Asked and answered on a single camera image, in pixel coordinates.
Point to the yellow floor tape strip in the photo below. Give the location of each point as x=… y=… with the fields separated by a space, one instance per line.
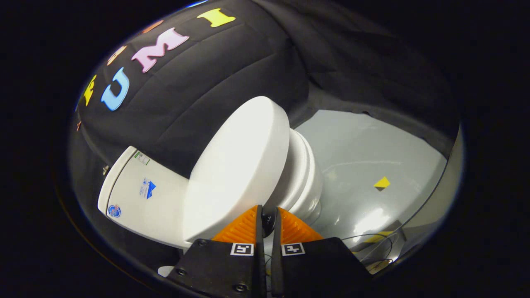
x=379 y=237

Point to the white toilet tank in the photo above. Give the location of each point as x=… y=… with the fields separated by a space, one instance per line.
x=145 y=198

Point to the yellow floor tape square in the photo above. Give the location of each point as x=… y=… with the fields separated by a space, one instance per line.
x=381 y=183

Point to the black backdrop cloth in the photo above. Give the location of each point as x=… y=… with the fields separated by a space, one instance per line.
x=223 y=70

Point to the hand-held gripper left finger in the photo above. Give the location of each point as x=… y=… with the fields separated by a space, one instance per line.
x=215 y=269

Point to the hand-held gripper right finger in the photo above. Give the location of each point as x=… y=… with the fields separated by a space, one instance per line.
x=319 y=269

